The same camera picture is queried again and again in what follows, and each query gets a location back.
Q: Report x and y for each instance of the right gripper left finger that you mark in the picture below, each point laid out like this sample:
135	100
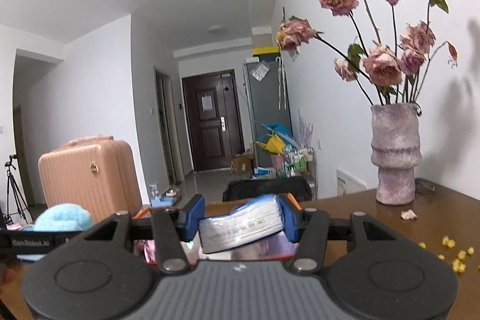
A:
172	227

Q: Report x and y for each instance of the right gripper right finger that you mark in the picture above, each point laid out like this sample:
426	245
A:
308	229

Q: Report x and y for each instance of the light blue fluffy towel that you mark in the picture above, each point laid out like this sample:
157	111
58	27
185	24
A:
65	217

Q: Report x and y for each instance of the blue wet wipes pack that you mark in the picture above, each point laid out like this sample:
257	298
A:
253	221

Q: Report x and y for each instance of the red cardboard box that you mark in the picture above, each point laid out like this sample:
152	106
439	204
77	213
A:
248	252

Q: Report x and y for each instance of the cluttered utility cart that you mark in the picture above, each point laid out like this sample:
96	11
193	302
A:
294	162

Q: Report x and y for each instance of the black chair back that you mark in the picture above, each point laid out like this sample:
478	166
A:
251	188

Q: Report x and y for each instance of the fallen pink petal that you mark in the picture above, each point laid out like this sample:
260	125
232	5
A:
408	215

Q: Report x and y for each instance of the brown cardboard carton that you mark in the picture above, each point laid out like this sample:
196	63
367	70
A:
242	164

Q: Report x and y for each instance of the pink suitcase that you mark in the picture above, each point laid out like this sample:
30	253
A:
94	172

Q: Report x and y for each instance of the black eyeglasses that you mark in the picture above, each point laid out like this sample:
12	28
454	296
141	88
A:
424	186

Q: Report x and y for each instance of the purple textured vase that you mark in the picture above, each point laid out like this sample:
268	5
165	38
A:
396	152

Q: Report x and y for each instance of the grey refrigerator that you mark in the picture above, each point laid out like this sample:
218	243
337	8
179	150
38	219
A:
266	89

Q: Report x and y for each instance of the yellow flower bits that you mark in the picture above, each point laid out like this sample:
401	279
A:
453	254

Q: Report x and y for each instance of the dark brown entrance door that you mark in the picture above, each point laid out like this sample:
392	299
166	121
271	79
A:
213	119

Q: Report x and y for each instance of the camera tripod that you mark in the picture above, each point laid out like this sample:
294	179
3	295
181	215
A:
16	202

